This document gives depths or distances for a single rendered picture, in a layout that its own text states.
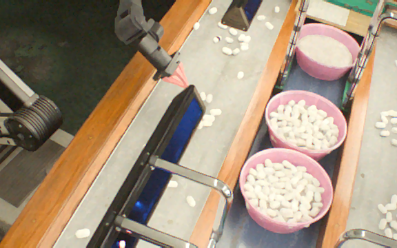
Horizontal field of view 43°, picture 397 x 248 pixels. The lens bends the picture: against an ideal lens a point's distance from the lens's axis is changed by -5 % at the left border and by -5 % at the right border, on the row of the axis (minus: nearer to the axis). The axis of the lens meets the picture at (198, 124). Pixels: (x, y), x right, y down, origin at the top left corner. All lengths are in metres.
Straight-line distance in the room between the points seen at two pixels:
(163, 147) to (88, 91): 1.76
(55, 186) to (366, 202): 0.87
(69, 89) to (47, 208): 1.48
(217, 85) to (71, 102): 1.14
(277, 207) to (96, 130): 0.56
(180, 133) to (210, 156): 0.43
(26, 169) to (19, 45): 1.39
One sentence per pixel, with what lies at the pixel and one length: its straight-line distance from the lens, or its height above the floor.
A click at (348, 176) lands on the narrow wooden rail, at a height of 0.76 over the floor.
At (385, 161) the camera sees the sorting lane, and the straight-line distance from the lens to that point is 1.69.
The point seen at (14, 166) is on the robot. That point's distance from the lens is 1.84.
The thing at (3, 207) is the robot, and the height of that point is 0.48.
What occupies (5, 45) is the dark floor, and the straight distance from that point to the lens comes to 3.12.
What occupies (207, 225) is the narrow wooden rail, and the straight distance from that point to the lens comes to 1.34.
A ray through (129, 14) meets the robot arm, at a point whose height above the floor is 1.03.
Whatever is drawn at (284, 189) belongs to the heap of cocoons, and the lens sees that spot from 1.50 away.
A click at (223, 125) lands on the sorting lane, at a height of 0.74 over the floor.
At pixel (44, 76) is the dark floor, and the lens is 2.87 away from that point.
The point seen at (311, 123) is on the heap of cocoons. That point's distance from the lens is 1.72.
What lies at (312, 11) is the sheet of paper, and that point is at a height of 0.78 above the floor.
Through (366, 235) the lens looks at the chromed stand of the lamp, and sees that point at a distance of 0.99.
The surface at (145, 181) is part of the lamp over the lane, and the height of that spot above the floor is 1.10.
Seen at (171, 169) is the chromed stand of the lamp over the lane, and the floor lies 1.12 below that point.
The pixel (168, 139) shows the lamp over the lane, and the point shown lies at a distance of 1.05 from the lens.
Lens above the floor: 1.88
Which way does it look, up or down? 46 degrees down
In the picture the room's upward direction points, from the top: 10 degrees clockwise
